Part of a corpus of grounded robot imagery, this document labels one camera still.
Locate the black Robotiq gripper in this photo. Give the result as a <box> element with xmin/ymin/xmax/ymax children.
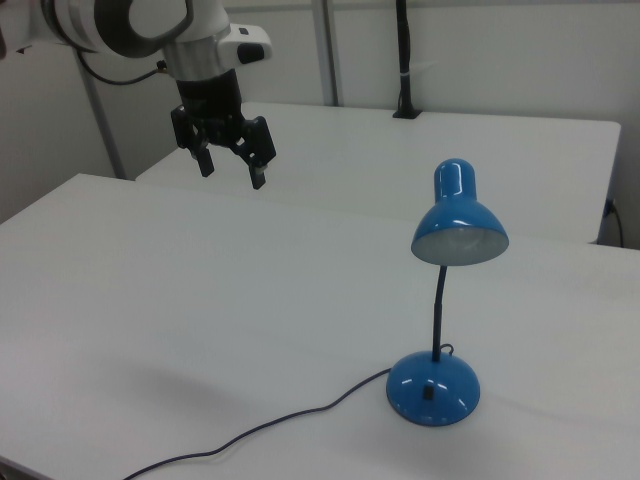
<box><xmin>169</xmin><ymin>68</ymin><xmax>278</xmax><ymax>191</ymax></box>

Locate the blue desk lamp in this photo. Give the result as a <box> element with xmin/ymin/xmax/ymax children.
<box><xmin>385</xmin><ymin>157</ymin><xmax>511</xmax><ymax>430</ymax></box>

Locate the black pole with table clamp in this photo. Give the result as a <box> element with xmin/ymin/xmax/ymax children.
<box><xmin>391</xmin><ymin>0</ymin><xmax>424</xmax><ymax>121</ymax></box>

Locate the grey vertical frame post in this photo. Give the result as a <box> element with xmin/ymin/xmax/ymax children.
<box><xmin>74</xmin><ymin>49</ymin><xmax>127</xmax><ymax>180</ymax></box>

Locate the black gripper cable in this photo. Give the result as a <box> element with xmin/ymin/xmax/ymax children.
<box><xmin>73</xmin><ymin>48</ymin><xmax>169</xmax><ymax>87</ymax></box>

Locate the white vertical frame profile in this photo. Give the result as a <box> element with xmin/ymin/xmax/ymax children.
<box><xmin>311</xmin><ymin>0</ymin><xmax>347</xmax><ymax>108</ymax></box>

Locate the black lamp power cable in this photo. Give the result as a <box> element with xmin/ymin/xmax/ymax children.
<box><xmin>121</xmin><ymin>342</ymin><xmax>457</xmax><ymax>480</ymax></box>

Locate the black wall socket cable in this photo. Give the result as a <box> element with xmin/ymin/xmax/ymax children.
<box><xmin>604</xmin><ymin>198</ymin><xmax>627</xmax><ymax>249</ymax></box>

